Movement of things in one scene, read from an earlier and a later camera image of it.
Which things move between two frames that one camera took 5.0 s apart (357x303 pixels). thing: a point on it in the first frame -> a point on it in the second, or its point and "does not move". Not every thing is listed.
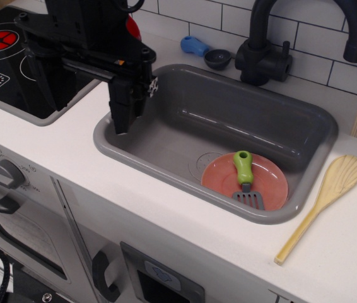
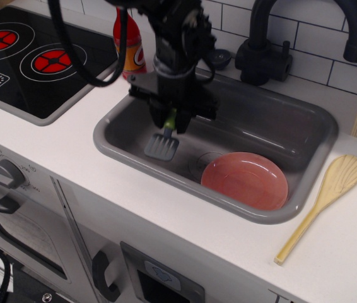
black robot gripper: [108, 47] -> [166, 88]
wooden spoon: [344, 174] does not move
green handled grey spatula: [244, 161] -> [164, 147]
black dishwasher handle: [99, 262] does not move
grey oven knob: [8, 173] does not move
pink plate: [221, 177] does not move
